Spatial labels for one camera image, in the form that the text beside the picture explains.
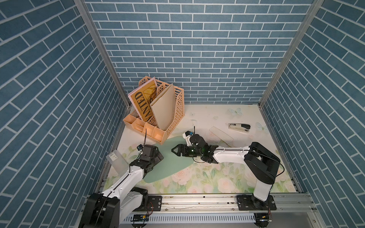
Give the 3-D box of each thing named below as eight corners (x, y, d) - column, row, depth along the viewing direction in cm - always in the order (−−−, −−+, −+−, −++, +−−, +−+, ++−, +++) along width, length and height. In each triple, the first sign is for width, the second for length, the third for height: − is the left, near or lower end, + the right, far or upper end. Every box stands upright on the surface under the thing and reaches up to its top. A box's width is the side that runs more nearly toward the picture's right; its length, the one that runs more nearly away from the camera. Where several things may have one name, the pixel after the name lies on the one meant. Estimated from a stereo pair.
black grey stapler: (228, 130, 107) (230, 126, 103) (228, 126, 110) (229, 122, 105) (248, 132, 106) (250, 128, 102) (247, 128, 108) (250, 124, 104)
